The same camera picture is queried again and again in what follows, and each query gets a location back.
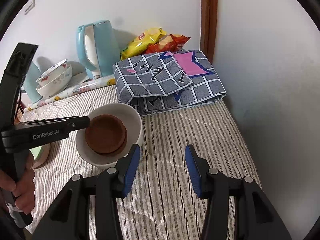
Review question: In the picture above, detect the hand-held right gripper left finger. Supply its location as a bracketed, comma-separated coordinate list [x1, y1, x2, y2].
[32, 144, 141, 240]

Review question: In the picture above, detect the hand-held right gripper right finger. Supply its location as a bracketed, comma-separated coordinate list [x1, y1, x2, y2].
[184, 144, 293, 240]

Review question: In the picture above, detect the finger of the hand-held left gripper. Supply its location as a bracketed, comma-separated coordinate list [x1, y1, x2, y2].
[25, 116, 90, 137]

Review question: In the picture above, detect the green square plate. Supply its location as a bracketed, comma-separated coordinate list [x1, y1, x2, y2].
[29, 147, 43, 162]

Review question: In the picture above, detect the small brown bowl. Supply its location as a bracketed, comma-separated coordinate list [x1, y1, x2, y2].
[86, 119, 129, 155]
[85, 114, 127, 154]

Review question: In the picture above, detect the pink square plate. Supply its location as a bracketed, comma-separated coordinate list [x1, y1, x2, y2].
[32, 144, 50, 169]

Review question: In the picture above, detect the white ceramic bowl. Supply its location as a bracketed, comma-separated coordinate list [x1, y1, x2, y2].
[75, 102, 144, 170]

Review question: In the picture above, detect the person's left hand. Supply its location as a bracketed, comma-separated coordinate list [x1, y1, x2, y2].
[0, 152, 36, 214]

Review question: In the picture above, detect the patterned paper roll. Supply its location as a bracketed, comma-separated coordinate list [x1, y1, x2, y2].
[24, 74, 117, 114]

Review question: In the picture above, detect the grey striped tablecloth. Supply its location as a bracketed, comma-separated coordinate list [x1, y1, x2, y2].
[20, 81, 263, 240]

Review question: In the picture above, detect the large white bowl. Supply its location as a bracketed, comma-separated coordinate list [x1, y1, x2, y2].
[36, 64, 73, 98]

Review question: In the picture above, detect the light blue thermos jug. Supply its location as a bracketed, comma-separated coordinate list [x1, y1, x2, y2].
[21, 61, 44, 103]

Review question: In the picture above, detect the patterned porcelain bowl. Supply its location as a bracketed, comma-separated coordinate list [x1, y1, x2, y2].
[35, 59, 68, 84]

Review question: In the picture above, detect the light blue electric kettle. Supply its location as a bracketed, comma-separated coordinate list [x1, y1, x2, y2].
[76, 20, 120, 79]

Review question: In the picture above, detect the folded grey checked cloth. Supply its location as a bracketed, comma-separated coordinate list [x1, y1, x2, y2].
[112, 50, 227, 116]

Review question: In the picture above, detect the yellow chips bag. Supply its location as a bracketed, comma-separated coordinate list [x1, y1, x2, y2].
[121, 27, 167, 60]

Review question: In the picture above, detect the red chips bag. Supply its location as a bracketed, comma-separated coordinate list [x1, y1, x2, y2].
[145, 34, 191, 54]

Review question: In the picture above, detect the white light switch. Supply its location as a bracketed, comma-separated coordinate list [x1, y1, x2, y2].
[24, 0, 36, 15]

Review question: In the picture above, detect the brown wooden door frame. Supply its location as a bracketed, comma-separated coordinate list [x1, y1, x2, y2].
[200, 0, 218, 64]

